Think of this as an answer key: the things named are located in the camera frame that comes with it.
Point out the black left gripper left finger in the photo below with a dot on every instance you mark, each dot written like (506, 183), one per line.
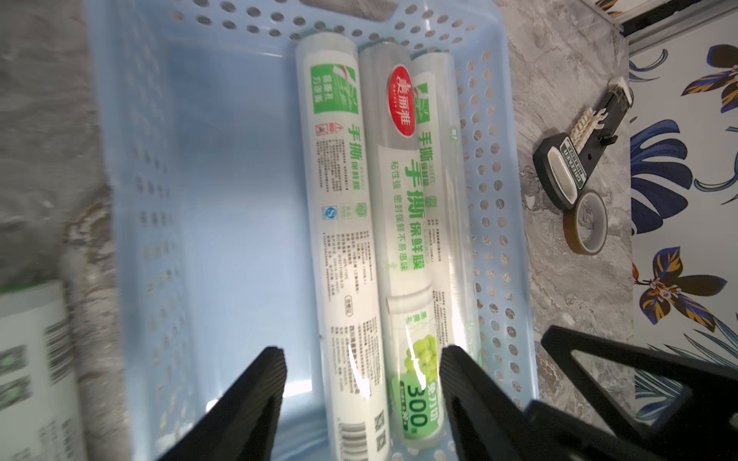
(243, 423)

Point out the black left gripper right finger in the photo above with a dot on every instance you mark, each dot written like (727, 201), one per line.
(700, 424)

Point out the plastic wrap roll barcode label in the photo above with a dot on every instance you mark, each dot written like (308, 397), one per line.
(40, 406)

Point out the plastic wrap roll red label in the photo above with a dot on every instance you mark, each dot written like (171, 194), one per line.
(411, 345)

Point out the plastic wrap roll green text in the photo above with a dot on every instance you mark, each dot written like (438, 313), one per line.
(343, 247)

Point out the clear plastic wrap roll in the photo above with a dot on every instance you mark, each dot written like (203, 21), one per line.
(448, 221)

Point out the light blue plastic basket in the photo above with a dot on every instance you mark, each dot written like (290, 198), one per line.
(199, 113)

